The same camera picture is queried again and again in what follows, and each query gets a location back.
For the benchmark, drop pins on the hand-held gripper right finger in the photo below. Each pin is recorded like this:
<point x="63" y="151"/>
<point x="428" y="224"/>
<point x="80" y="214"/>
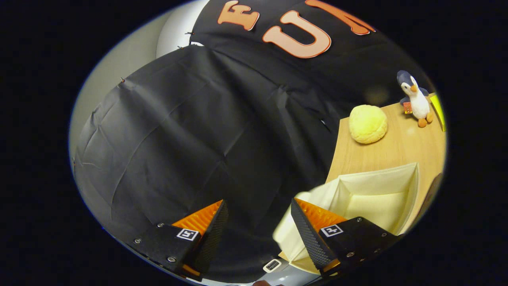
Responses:
<point x="311" y="238"/>

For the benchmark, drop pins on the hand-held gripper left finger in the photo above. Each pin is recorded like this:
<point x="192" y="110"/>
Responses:
<point x="212" y="242"/>

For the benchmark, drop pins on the cream fabric storage box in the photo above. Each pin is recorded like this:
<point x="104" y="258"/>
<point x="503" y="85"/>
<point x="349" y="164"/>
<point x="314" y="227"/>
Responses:
<point x="377" y="198"/>

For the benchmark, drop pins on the yellow bun plush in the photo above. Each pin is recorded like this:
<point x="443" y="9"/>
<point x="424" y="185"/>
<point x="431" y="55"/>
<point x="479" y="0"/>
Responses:
<point x="368" y="124"/>

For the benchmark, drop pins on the penguin plush toy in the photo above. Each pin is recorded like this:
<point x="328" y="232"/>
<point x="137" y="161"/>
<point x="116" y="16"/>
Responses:
<point x="418" y="105"/>

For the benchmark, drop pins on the yellow book with red circle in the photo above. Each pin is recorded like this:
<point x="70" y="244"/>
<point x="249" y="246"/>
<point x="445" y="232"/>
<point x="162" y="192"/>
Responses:
<point x="438" y="113"/>

